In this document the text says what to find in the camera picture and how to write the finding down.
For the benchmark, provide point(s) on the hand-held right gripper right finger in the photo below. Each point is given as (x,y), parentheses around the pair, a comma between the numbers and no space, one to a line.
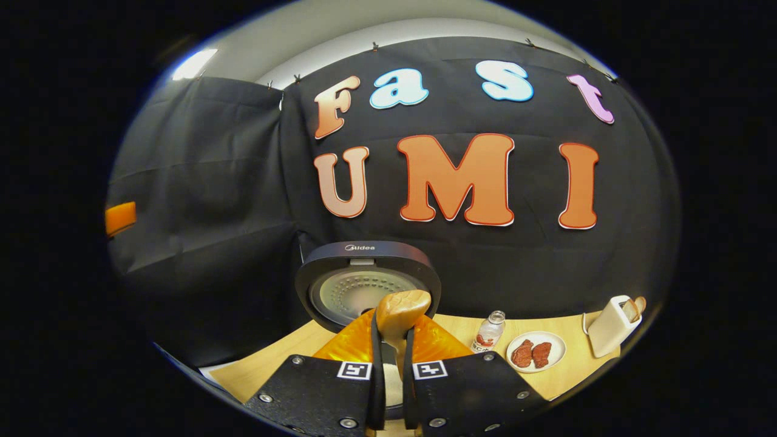
(473,388)

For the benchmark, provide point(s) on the red meat piece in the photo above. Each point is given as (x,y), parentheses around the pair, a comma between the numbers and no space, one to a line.
(522,354)
(542,354)

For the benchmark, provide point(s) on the white toaster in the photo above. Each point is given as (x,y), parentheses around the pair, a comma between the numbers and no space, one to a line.
(607,331)

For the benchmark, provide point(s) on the toasted bread slice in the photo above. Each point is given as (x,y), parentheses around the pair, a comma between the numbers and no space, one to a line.
(641,303)
(631,309)

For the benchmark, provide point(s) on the black rice cooker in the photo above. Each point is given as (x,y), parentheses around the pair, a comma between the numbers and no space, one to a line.
(364,255)

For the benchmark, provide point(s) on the white round plate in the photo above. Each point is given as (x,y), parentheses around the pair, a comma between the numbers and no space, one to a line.
(558,349)

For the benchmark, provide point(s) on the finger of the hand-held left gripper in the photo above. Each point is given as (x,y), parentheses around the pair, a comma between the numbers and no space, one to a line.
(120,218)

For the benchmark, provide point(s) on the wooden spoon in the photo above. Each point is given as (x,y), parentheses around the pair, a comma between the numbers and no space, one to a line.
(400,309)

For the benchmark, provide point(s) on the small clear bottle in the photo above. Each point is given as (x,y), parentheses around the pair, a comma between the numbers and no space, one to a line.
(487,334)

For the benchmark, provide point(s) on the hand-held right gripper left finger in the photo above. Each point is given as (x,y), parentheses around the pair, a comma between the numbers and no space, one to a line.
(315,388)

